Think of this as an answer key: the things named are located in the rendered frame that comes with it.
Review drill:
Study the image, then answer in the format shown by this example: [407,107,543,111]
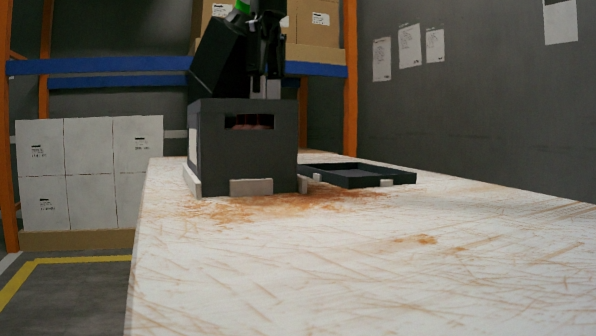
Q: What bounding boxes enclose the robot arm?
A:
[224,0,254,34]

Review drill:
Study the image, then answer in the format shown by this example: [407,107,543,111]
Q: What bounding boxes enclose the dark grey crate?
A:
[187,98,299,197]

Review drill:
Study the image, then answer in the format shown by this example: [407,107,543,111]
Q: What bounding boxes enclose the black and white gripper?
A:
[246,0,287,99]

